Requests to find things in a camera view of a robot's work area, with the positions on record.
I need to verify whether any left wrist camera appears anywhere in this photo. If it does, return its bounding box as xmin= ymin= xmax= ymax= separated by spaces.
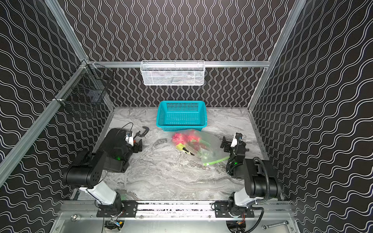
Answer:
xmin=125 ymin=131 xmax=134 ymax=146

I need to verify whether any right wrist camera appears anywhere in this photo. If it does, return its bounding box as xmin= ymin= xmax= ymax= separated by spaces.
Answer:
xmin=230 ymin=133 xmax=242 ymax=148

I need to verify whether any black C-clamp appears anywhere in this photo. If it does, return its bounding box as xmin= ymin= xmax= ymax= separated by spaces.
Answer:
xmin=134 ymin=126 xmax=150 ymax=138

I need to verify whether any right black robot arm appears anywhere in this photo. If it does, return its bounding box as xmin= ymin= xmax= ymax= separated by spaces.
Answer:
xmin=214 ymin=133 xmax=281 ymax=217

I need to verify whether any white wire mesh basket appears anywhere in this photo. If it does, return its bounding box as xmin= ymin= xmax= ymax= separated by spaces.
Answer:
xmin=140 ymin=60 xmax=206 ymax=86

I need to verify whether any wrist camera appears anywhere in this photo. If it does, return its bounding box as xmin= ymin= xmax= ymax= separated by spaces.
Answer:
xmin=125 ymin=131 xmax=134 ymax=146
xmin=230 ymin=133 xmax=242 ymax=148

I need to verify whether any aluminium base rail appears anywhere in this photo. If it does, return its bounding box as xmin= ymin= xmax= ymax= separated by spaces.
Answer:
xmin=58 ymin=201 xmax=292 ymax=220

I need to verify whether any pink dragon fruit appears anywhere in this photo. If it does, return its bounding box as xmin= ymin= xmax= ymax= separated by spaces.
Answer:
xmin=186 ymin=130 xmax=203 ymax=145
xmin=172 ymin=133 xmax=188 ymax=148

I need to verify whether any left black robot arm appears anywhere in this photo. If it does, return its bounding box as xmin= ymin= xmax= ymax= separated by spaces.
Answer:
xmin=63 ymin=128 xmax=143 ymax=217

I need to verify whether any silver wrench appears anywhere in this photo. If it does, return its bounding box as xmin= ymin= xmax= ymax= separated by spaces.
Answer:
xmin=262 ymin=221 xmax=289 ymax=231

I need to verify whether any black wire mesh basket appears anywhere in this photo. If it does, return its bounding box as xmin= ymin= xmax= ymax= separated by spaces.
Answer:
xmin=57 ymin=64 xmax=114 ymax=118

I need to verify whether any teal plastic basket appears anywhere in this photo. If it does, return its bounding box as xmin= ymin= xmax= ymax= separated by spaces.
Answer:
xmin=156 ymin=101 xmax=207 ymax=132

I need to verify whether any clear zip-top bag green seal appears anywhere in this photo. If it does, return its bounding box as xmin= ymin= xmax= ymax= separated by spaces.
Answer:
xmin=172 ymin=129 xmax=229 ymax=166

